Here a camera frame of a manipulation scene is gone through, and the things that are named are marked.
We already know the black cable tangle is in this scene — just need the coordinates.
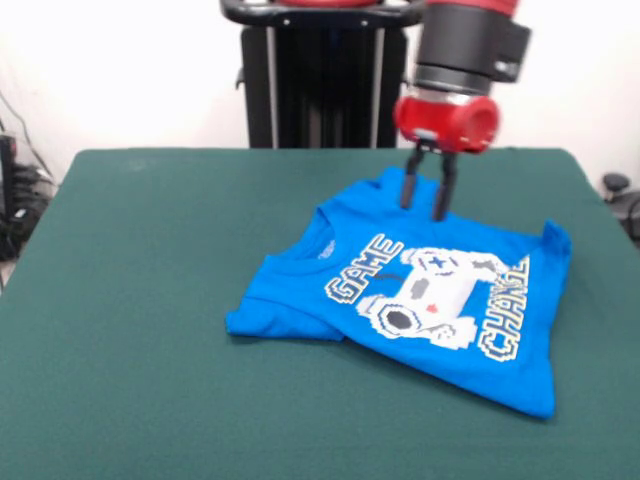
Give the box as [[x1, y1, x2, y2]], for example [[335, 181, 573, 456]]
[[0, 164, 58, 261]]

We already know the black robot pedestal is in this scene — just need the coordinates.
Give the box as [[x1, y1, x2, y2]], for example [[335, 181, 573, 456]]
[[219, 0, 432, 150]]

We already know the dark green table cloth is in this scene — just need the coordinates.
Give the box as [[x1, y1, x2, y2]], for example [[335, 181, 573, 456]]
[[0, 147, 640, 480]]

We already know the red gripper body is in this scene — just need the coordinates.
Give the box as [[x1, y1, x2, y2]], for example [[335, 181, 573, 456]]
[[393, 89, 502, 155]]

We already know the black electronics box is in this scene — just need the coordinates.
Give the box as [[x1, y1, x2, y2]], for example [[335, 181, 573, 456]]
[[0, 132, 21, 219]]

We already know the thin grey cable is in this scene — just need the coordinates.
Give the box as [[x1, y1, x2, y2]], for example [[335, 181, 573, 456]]
[[0, 91, 55, 181]]

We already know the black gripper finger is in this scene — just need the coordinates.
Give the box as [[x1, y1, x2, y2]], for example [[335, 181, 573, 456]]
[[431, 149, 459, 223], [398, 144, 427, 210]]

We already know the blue t-shirt with white print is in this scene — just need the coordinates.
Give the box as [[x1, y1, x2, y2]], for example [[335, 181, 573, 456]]
[[223, 165, 573, 419]]

